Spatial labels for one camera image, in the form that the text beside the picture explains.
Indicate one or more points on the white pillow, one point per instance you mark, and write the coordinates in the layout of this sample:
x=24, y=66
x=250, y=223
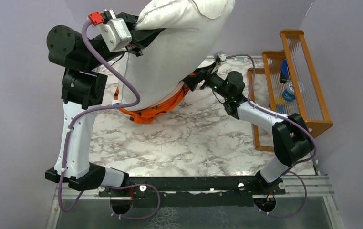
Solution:
x=189, y=30

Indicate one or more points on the aluminium table frame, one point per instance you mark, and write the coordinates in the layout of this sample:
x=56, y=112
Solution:
x=196, y=139

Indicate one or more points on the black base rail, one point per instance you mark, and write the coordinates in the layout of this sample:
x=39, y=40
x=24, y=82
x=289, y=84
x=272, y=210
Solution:
x=197, y=189

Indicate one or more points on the wooden tiered rack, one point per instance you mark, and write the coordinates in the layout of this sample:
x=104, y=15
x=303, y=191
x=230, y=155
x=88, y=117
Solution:
x=309, y=102

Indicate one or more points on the yellow blue small item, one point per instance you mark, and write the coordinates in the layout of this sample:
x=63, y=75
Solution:
x=280, y=102

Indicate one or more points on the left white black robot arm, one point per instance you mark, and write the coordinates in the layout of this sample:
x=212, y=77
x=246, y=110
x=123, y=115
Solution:
x=83, y=90

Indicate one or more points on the orange patterned pillowcase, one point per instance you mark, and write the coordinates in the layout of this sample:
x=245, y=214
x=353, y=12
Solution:
x=156, y=107

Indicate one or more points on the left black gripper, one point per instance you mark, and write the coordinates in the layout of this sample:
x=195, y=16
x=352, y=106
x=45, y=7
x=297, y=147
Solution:
x=140, y=37

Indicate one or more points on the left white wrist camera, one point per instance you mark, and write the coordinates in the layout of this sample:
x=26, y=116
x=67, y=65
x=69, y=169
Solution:
x=114, y=32

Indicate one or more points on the blue white tape roll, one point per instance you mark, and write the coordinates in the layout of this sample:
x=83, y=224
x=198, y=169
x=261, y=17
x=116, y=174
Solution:
x=288, y=94

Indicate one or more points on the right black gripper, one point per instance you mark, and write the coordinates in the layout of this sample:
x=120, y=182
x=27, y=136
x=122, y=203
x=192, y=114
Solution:
x=202, y=74

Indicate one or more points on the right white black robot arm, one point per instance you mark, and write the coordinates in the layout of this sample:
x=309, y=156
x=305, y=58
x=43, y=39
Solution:
x=291, y=139

